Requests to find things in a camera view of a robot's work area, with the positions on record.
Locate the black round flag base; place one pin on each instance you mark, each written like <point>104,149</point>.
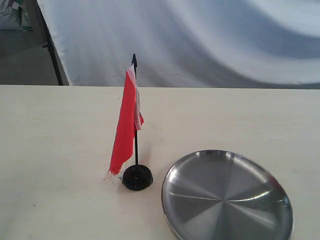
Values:
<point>137,177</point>

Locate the white backdrop cloth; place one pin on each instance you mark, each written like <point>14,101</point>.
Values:
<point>188,43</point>

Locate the black backdrop stand pole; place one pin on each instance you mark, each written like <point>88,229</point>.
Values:
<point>50,47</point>

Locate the red flag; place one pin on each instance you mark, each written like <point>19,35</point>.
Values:
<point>129,122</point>

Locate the round stainless steel plate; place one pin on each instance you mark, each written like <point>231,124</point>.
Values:
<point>221,195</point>

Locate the white sack in background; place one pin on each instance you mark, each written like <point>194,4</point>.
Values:
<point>14,16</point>

